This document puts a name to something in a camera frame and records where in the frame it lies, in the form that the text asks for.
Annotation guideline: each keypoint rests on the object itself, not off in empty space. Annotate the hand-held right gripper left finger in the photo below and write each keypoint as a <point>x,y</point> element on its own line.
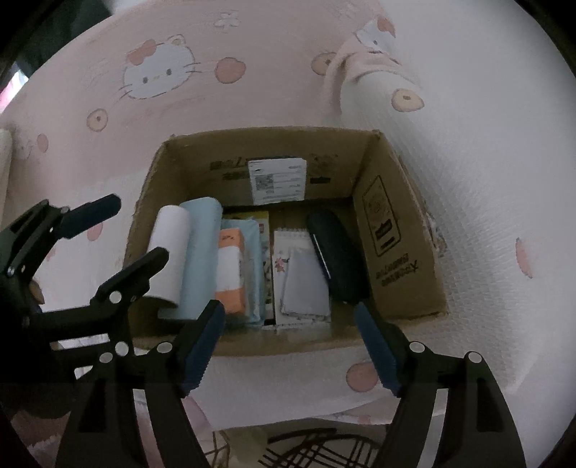
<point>204,346</point>

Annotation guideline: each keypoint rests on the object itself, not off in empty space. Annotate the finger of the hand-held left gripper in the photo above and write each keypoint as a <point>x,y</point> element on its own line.
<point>90,213</point>
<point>144,270</point>

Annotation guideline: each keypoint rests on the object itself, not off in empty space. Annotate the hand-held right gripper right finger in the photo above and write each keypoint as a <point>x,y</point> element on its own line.
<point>375,346</point>

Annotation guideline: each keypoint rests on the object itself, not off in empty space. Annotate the dark glasses case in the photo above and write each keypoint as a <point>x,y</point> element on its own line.
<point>342,256</point>

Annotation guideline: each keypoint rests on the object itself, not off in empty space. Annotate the brown cardboard box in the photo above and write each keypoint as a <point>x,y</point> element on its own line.
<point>391,234</point>

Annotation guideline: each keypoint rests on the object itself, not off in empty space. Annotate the white flower print notepad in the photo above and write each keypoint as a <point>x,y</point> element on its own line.
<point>281,243</point>

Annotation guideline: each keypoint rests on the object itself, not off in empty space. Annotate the white paper roll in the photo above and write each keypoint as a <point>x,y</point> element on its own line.
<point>168,243</point>

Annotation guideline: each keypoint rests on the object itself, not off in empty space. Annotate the light blue roll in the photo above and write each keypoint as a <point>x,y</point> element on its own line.
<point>202,261</point>

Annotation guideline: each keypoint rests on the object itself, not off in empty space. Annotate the orange and white packet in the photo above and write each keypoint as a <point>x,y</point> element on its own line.
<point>229,270</point>

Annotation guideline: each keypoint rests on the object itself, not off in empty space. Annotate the light blue packet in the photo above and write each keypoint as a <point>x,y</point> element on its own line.
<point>254,270</point>

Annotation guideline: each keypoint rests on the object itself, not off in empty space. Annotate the grey plastic sleeve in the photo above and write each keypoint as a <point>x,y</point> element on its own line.
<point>306,283</point>

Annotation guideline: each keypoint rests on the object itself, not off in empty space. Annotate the pink fluffy cloth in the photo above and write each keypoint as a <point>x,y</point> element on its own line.
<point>31,432</point>

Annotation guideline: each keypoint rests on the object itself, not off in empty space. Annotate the white quilt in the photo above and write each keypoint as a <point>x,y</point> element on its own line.
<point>4,153</point>

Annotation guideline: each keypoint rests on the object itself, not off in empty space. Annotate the black line pattern rug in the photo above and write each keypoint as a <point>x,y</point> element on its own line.
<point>315,450</point>

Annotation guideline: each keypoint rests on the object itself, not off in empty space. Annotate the dark cloth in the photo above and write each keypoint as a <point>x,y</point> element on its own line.
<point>58,27</point>

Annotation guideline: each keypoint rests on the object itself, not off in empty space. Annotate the cat print pink blanket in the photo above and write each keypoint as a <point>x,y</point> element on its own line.
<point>270,81</point>

